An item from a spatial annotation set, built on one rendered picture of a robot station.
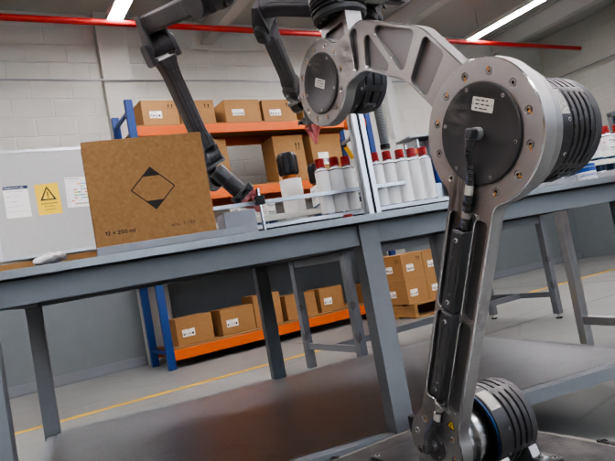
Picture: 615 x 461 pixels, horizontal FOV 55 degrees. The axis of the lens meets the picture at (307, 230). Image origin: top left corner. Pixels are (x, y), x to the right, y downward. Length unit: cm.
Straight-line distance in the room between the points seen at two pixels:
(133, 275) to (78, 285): 13
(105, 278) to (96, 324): 471
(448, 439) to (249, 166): 594
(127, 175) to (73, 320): 468
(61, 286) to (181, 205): 35
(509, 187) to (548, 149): 8
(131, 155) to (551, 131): 102
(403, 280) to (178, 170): 456
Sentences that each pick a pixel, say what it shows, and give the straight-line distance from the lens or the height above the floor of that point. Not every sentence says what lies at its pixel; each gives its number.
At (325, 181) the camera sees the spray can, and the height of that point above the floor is 100.
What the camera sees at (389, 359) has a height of 42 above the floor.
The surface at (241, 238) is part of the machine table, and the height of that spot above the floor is 82.
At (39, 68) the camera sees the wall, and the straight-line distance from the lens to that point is 663.
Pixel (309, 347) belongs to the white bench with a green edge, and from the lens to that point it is 397.
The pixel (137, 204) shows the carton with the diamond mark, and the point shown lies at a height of 95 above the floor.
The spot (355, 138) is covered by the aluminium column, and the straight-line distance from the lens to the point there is 201.
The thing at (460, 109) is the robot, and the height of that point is 93.
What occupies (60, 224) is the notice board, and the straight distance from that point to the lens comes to 610.
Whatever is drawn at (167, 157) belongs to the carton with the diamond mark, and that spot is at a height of 106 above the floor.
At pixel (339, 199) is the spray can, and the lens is 209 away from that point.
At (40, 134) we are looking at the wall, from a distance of 641.
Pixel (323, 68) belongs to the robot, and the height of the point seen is 116.
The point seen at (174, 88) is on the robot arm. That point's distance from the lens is 193.
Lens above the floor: 73
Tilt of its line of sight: 3 degrees up
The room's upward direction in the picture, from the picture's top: 10 degrees counter-clockwise
